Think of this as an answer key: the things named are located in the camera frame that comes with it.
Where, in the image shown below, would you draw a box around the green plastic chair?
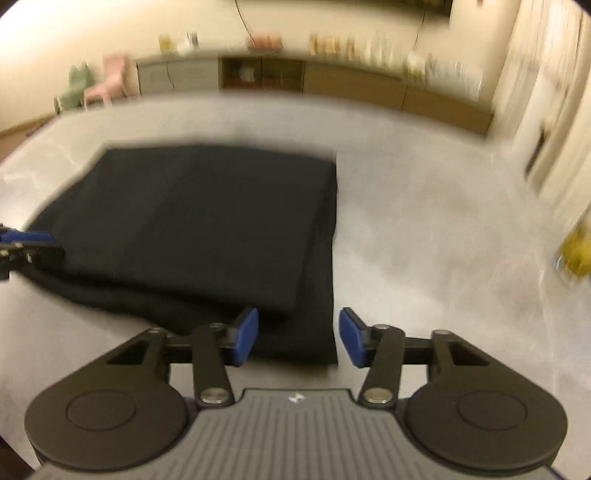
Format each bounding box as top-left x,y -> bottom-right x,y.
54,62 -> 93,114

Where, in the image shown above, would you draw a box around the gold tissue box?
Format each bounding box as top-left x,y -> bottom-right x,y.
403,50 -> 428,78

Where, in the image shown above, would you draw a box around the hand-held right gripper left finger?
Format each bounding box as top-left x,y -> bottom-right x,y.
92,307 -> 259,409

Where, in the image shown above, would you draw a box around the dark pants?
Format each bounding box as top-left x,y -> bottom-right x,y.
22,144 -> 341,368

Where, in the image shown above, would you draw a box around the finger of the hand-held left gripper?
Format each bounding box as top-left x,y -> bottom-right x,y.
0,224 -> 66,281

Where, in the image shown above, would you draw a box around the long television cabinet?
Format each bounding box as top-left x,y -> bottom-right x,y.
136,50 -> 495,137

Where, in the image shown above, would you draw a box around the pink plastic chair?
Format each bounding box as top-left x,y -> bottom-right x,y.
82,54 -> 133,110

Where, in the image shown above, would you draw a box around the wall cable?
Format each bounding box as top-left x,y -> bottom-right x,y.
233,0 -> 256,41

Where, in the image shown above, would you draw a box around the yellow blurred object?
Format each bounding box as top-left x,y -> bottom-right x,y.
555,224 -> 591,289

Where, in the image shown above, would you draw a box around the white storage box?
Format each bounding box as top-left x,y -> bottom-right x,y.
427,56 -> 484,99

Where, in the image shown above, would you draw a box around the cream curtain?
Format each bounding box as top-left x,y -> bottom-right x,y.
491,0 -> 591,223

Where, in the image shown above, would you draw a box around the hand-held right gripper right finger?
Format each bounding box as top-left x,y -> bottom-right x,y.
338,307 -> 502,409

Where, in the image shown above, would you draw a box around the plate of fruit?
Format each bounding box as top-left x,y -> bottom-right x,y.
246,32 -> 284,52

